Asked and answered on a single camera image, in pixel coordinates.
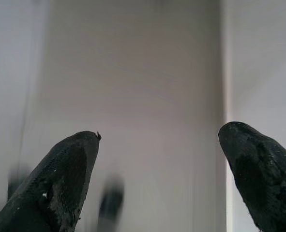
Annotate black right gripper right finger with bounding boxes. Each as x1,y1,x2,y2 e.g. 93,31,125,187
217,120,286,232

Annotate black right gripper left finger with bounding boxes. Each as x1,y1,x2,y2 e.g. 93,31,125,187
0,130,103,232

